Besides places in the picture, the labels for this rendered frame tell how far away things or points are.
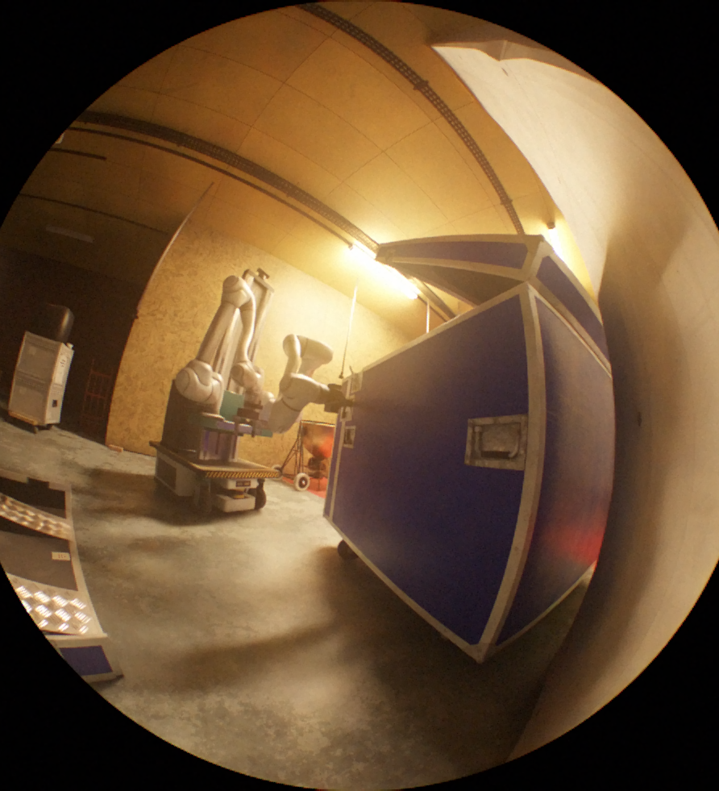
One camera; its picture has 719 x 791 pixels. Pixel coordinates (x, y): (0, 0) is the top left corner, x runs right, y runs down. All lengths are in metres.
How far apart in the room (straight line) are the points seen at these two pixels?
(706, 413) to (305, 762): 0.70
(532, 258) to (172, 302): 3.54
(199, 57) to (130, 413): 3.76
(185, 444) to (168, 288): 2.31
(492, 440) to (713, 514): 0.45
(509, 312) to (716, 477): 0.49
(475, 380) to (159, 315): 3.42
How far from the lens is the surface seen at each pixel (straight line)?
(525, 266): 0.61
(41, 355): 3.38
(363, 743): 0.66
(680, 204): 0.25
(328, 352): 1.55
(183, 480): 1.71
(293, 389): 0.97
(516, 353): 0.54
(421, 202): 3.21
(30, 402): 3.40
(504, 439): 0.53
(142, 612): 0.91
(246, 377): 1.30
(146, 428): 3.38
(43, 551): 1.15
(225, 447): 1.99
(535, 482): 0.47
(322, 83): 2.75
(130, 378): 3.41
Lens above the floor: 0.60
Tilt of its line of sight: 11 degrees up
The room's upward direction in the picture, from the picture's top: 8 degrees clockwise
